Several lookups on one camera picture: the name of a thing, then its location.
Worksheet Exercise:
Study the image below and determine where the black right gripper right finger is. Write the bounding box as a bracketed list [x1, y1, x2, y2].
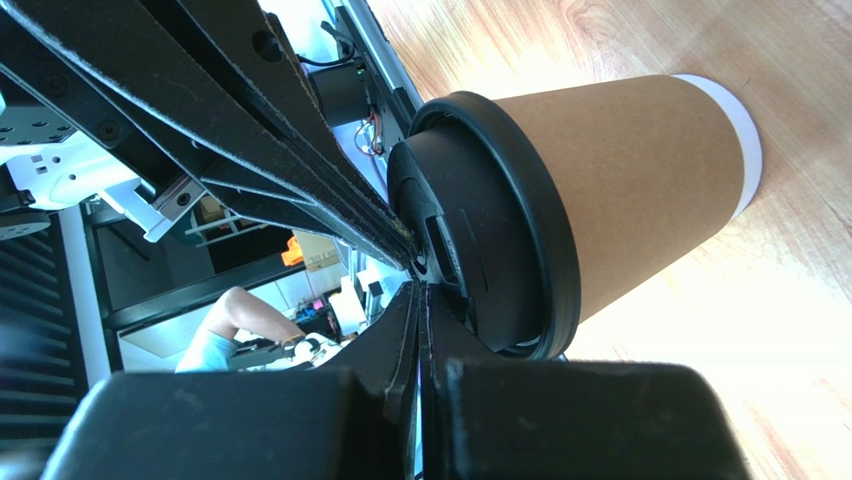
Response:
[420, 287, 749, 479]

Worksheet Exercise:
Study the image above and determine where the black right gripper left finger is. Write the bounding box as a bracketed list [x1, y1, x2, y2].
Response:
[43, 282, 421, 479]

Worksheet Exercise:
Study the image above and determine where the black cup lid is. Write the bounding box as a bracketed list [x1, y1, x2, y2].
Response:
[388, 91, 581, 360]

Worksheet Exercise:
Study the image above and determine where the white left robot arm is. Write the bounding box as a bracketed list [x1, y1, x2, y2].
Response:
[1, 1, 418, 269]

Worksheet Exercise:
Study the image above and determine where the person in background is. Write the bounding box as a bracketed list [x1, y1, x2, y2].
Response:
[174, 287, 343, 374]

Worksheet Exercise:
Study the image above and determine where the brown paper cup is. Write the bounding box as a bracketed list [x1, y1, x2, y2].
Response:
[499, 74, 763, 319]

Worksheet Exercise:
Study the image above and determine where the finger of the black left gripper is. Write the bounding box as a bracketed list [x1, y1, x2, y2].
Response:
[144, 1, 417, 257]
[1, 1, 413, 268]

